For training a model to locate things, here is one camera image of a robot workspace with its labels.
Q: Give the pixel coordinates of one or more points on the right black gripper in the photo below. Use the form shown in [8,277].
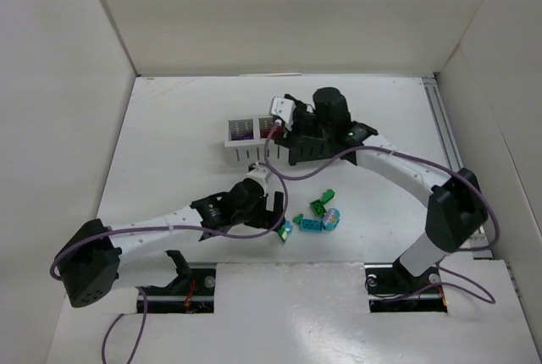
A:
[306,144]

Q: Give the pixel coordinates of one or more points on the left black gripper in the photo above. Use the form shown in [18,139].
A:
[268,213]

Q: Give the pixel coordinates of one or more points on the green and blue lego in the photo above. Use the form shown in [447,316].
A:
[285,230]

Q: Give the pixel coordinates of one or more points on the green sloped lego brick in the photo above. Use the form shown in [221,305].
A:
[327,196]

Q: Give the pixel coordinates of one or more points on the purple lego brick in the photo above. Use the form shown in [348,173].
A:
[242,137]

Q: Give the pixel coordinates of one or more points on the green square lego brick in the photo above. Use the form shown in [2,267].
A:
[318,209]

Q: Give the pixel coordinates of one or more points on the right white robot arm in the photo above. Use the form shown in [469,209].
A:
[453,200]

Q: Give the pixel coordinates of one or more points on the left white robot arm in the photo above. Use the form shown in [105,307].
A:
[89,265]

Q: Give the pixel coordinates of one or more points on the black double container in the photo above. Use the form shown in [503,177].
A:
[304,153]

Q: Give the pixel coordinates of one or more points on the small green lego piece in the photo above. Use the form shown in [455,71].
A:
[297,219]

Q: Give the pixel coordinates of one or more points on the white double container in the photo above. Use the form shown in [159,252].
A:
[240,154]

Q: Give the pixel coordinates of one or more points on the cyan flat lego brick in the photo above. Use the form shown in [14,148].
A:
[311,225]

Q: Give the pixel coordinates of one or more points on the cyan printed round lego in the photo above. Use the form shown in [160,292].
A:
[331,220]

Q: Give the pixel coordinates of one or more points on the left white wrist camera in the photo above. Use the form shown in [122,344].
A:
[260,173]

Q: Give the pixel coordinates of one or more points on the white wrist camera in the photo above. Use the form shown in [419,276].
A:
[260,173]
[282,111]

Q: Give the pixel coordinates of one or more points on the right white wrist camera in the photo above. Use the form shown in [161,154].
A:
[282,111]

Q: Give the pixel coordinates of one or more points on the aluminium rail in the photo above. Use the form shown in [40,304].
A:
[453,158]

